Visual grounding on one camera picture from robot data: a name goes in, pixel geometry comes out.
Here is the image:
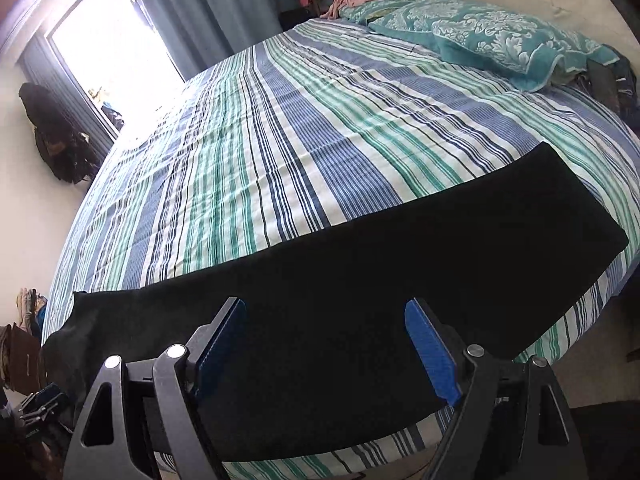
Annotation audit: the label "blue striped curtain left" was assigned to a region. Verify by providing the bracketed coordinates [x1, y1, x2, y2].
[18, 32, 117, 162]

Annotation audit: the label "teal floral pillow far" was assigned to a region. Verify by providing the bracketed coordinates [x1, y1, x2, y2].
[338, 0, 416, 25]

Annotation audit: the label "dark brown wooden dresser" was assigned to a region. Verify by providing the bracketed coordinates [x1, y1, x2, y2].
[1, 324, 41, 396]

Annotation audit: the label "teal floral pillow near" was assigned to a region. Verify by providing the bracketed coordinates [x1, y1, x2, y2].
[370, 0, 618, 92]

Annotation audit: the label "blue curtain right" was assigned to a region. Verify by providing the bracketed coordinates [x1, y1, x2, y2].
[141, 0, 298, 80]

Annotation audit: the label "black pants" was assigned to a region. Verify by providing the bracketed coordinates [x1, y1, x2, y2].
[41, 144, 631, 462]

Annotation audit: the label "striped blue green bed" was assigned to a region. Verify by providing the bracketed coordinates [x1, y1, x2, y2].
[41, 17, 640, 480]

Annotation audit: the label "dark hanging bags and coats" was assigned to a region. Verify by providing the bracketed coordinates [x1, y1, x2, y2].
[18, 82, 101, 184]

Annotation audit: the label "teal floral pillow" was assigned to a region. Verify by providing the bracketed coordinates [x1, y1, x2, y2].
[338, 0, 416, 25]
[370, 0, 618, 92]

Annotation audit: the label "folded clothes stack on dresser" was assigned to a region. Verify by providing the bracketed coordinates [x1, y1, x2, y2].
[15, 287, 48, 338]

